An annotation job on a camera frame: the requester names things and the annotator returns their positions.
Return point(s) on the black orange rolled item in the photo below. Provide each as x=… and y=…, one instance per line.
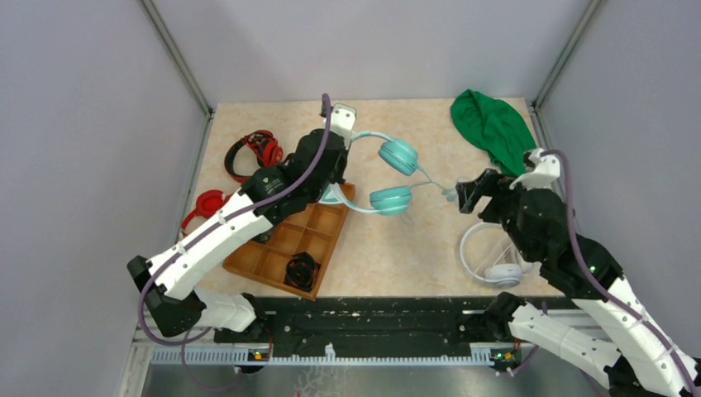
x=301, y=271

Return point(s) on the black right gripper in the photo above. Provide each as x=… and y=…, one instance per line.
x=469, y=192

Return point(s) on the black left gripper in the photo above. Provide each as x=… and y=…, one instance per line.
x=339, y=174

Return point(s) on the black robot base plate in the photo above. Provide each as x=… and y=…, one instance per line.
x=427, y=327

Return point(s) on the teal cat-ear headphones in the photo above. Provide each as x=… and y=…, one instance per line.
x=392, y=178

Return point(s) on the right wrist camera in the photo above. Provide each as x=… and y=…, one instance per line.
x=542, y=171

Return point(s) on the wooden compartment tray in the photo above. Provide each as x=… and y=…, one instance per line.
x=315, y=230

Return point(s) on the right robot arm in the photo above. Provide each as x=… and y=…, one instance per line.
x=637, y=358

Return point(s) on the red and white headphones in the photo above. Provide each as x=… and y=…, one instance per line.
x=206, y=205

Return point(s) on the grey slotted cable duct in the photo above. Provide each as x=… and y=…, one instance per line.
x=240, y=356

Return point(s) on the green cloth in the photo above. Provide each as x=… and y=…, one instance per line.
x=495, y=127

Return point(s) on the red and black headphones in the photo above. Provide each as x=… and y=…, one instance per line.
x=262, y=145

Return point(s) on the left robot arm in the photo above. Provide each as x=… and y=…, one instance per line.
x=170, y=301

